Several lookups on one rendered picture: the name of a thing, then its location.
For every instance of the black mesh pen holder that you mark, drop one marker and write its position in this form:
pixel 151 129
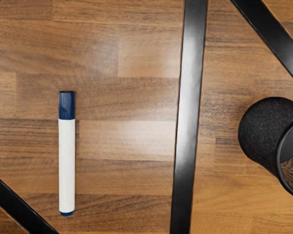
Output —
pixel 266 131

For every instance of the white marker with blue cap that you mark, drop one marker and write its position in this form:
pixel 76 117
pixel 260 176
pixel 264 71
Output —
pixel 66 158

